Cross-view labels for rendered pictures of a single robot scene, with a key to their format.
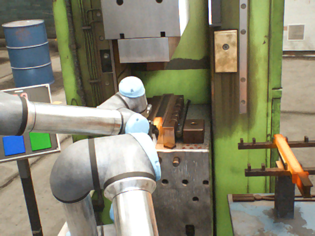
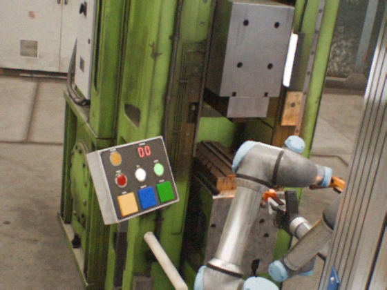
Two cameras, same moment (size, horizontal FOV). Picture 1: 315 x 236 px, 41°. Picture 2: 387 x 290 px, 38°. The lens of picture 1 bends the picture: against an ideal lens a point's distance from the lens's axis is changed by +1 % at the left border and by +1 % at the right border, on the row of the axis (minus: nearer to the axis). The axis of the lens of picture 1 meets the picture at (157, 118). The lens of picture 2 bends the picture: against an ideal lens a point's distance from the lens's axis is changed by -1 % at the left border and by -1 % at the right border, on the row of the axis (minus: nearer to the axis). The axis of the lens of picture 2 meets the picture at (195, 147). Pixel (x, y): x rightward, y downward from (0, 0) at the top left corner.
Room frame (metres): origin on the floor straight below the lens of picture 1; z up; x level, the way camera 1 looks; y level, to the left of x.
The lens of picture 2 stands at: (-0.21, 1.61, 1.99)
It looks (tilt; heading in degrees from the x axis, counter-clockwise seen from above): 20 degrees down; 324
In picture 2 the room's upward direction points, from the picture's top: 8 degrees clockwise
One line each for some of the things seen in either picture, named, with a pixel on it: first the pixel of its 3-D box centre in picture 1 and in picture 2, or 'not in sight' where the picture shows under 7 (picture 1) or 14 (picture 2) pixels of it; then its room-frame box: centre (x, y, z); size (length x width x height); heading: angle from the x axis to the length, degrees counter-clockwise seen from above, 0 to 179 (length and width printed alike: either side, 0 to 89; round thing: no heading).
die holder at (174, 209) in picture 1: (173, 165); (218, 209); (1.83, -0.06, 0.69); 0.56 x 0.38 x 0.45; 170
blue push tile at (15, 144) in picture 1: (14, 144); (146, 197); (1.52, 0.57, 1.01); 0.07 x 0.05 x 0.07; 105
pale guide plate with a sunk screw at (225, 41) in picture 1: (225, 51); (291, 108); (1.69, -0.30, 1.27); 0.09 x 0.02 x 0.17; 80
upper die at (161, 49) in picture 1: (152, 39); (227, 93); (1.83, 0.00, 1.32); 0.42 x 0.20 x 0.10; 170
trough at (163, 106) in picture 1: (162, 109); (222, 157); (1.82, -0.03, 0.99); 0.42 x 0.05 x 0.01; 170
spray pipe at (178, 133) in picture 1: (182, 119); not in sight; (1.77, -0.11, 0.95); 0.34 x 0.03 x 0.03; 170
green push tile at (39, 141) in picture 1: (40, 140); (164, 191); (1.54, 0.47, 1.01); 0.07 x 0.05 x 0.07; 105
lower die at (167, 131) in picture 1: (158, 116); (217, 163); (1.83, 0.00, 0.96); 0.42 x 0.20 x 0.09; 170
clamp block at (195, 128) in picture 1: (194, 130); not in sight; (1.65, -0.15, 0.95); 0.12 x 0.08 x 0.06; 170
